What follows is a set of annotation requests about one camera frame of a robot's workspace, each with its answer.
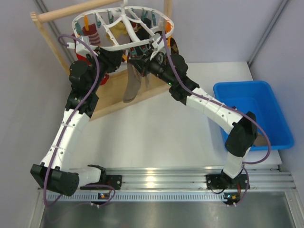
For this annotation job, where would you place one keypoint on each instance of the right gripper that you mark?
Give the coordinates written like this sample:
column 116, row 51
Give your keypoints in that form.
column 142, row 65

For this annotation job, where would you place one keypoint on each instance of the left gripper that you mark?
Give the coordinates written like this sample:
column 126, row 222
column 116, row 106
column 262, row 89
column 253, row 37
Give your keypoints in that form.
column 111, row 59

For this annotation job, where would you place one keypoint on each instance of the beige striped sock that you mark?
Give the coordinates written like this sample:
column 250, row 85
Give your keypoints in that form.
column 260, row 140
column 133, row 84

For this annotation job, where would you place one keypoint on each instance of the white oval clip hanger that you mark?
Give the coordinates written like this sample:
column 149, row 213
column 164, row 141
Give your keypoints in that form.
column 107, row 18

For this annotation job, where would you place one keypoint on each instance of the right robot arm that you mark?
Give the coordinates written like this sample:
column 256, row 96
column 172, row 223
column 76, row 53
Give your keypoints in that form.
column 240, row 129

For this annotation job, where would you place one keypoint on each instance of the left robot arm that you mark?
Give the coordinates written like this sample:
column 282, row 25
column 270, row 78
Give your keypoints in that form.
column 54, row 172

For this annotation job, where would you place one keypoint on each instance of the wooden hanger rack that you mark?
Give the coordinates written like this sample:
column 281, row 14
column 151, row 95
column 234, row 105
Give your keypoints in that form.
column 110, row 94

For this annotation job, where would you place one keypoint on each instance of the red patterned sock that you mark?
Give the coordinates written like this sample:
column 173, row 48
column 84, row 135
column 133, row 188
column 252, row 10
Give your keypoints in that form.
column 106, row 76

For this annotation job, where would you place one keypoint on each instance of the mustard yellow sock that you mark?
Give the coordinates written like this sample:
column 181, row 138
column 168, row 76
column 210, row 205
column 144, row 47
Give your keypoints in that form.
column 118, row 30

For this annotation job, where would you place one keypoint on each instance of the dark navy santa sock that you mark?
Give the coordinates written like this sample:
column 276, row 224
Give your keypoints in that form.
column 141, row 33

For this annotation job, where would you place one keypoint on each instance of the brown argyle sock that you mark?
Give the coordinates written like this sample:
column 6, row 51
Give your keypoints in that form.
column 173, row 46

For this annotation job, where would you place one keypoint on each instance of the blue plastic bin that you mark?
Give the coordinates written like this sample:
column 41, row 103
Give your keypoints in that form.
column 258, row 98

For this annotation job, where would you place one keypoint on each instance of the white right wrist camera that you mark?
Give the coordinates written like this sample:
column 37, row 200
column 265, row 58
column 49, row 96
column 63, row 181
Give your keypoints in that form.
column 156, row 42

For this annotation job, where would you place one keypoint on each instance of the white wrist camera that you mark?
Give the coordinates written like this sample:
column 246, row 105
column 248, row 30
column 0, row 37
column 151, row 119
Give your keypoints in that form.
column 79, row 47
column 156, row 42

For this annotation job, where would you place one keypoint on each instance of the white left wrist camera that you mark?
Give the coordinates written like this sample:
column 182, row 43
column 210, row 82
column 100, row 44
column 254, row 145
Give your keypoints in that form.
column 79, row 47

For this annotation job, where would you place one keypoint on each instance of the aluminium mounting rail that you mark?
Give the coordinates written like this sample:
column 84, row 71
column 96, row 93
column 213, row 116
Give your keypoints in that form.
column 169, row 185

